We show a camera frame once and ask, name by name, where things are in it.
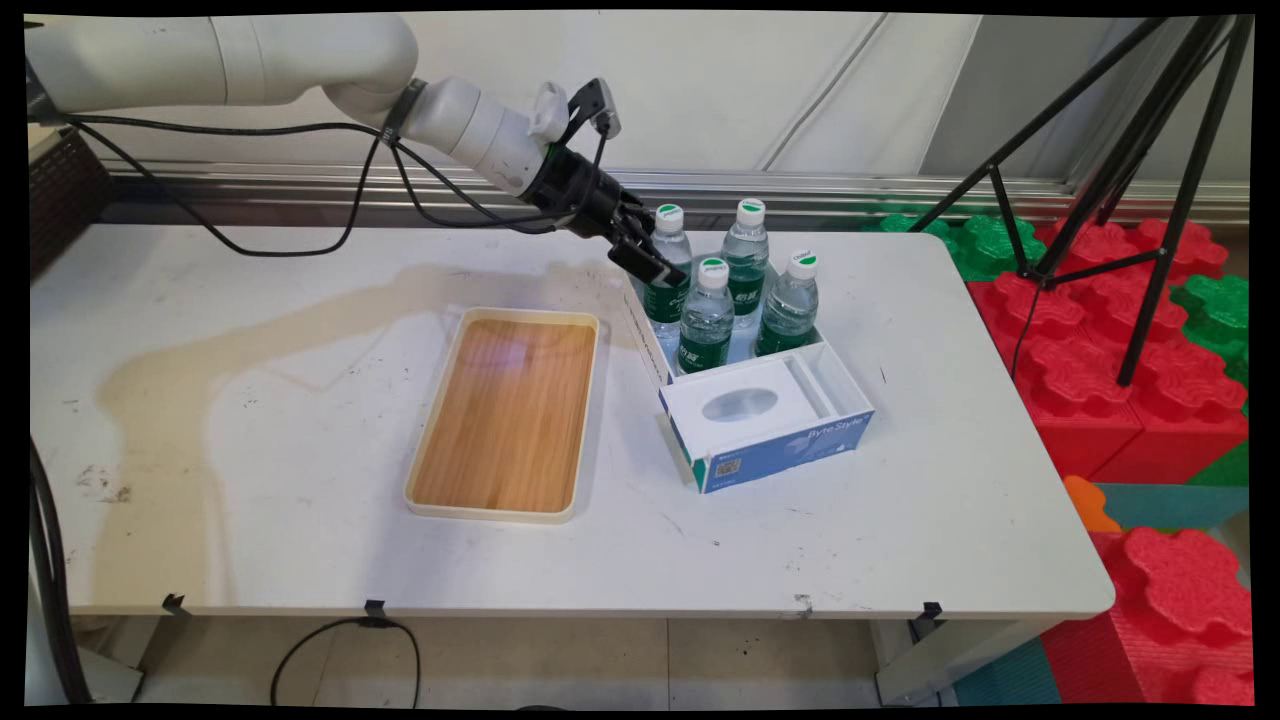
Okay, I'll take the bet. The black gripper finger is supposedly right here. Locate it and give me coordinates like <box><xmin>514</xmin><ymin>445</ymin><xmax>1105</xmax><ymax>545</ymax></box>
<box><xmin>618</xmin><ymin>196</ymin><xmax>665</xmax><ymax>245</ymax></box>
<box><xmin>606</xmin><ymin>236</ymin><xmax>691</xmax><ymax>291</ymax></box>

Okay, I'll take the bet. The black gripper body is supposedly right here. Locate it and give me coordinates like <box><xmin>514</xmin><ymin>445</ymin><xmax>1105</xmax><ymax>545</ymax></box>
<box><xmin>518</xmin><ymin>144</ymin><xmax>643</xmax><ymax>243</ymax></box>

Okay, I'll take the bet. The green label water bottle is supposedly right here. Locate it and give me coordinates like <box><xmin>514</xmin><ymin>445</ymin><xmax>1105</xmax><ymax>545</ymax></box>
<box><xmin>756</xmin><ymin>250</ymin><xmax>822</xmax><ymax>359</ymax></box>
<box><xmin>642</xmin><ymin>204</ymin><xmax>695</xmax><ymax>346</ymax></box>
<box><xmin>721</xmin><ymin>198</ymin><xmax>772</xmax><ymax>329</ymax></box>
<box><xmin>679</xmin><ymin>257</ymin><xmax>737</xmax><ymax>377</ymax></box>

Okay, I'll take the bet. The white and blue cardboard box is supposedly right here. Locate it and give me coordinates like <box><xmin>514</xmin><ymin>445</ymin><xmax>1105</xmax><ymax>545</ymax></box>
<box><xmin>622</xmin><ymin>262</ymin><xmax>878</xmax><ymax>496</ymax></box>

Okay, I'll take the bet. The wooden tray with cream rim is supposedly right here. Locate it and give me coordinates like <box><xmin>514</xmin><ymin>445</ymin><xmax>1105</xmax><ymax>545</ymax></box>
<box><xmin>404</xmin><ymin>307</ymin><xmax>602</xmax><ymax>525</ymax></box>

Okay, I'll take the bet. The large red foam block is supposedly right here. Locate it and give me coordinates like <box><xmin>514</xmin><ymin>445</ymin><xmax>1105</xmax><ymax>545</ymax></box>
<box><xmin>966</xmin><ymin>218</ymin><xmax>1251</xmax><ymax>487</ymax></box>

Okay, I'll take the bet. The orange foam piece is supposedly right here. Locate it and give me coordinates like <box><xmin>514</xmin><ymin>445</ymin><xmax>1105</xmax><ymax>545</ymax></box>
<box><xmin>1062</xmin><ymin>476</ymin><xmax>1124</xmax><ymax>535</ymax></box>

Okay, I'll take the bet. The black tripod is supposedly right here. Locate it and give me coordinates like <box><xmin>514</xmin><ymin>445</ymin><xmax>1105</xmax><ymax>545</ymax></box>
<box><xmin>905</xmin><ymin>14</ymin><xmax>1257</xmax><ymax>390</ymax></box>

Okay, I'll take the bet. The teal foam mat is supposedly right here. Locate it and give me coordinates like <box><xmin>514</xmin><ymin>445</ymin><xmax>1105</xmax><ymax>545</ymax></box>
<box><xmin>950</xmin><ymin>638</ymin><xmax>1063</xmax><ymax>707</ymax></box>
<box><xmin>1094</xmin><ymin>483</ymin><xmax>1252</xmax><ymax>533</ymax></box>

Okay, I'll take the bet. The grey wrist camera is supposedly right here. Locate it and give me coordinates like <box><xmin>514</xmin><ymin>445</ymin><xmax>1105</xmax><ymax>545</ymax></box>
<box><xmin>566</xmin><ymin>77</ymin><xmax>623</xmax><ymax>141</ymax></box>

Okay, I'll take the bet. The aluminium wall rail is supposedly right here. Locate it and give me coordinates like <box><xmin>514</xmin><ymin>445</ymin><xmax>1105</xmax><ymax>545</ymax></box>
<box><xmin>100</xmin><ymin>160</ymin><xmax>1251</xmax><ymax>231</ymax></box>

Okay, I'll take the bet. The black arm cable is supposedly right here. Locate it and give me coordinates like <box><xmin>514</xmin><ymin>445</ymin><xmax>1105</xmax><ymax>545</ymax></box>
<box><xmin>55</xmin><ymin>110</ymin><xmax>611</xmax><ymax>260</ymax></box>

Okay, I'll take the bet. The black floor cable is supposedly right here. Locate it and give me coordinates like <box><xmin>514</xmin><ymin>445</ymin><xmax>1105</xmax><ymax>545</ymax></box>
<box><xmin>269</xmin><ymin>616</ymin><xmax>422</xmax><ymax>710</ymax></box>

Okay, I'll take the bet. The thick black cable bundle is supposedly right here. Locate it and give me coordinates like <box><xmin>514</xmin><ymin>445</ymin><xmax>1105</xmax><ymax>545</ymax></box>
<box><xmin>27</xmin><ymin>438</ymin><xmax>93</xmax><ymax>707</ymax></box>

